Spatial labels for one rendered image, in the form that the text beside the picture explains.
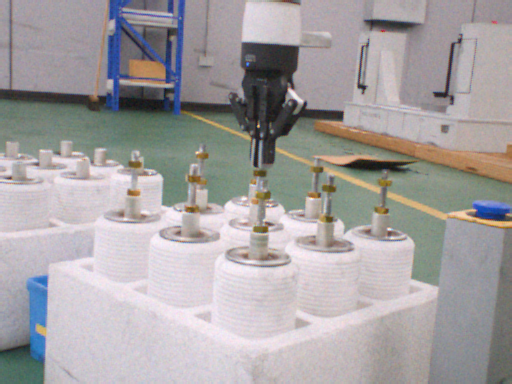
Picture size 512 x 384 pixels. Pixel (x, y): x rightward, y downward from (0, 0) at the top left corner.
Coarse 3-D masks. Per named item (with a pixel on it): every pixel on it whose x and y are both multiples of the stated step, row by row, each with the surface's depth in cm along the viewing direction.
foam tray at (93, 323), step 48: (48, 288) 98; (96, 288) 90; (144, 288) 91; (432, 288) 99; (48, 336) 99; (96, 336) 91; (144, 336) 84; (192, 336) 78; (288, 336) 77; (336, 336) 81; (384, 336) 88; (432, 336) 97
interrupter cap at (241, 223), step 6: (228, 222) 97; (234, 222) 97; (240, 222) 97; (246, 222) 98; (270, 222) 99; (276, 222) 99; (234, 228) 95; (240, 228) 94; (246, 228) 94; (252, 228) 94; (270, 228) 95; (276, 228) 95; (282, 228) 96
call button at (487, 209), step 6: (474, 204) 81; (480, 204) 81; (486, 204) 80; (492, 204) 80; (498, 204) 81; (504, 204) 81; (480, 210) 80; (486, 210) 80; (492, 210) 80; (498, 210) 80; (504, 210) 80; (510, 210) 81; (480, 216) 81; (486, 216) 80; (492, 216) 80; (498, 216) 80; (504, 216) 81
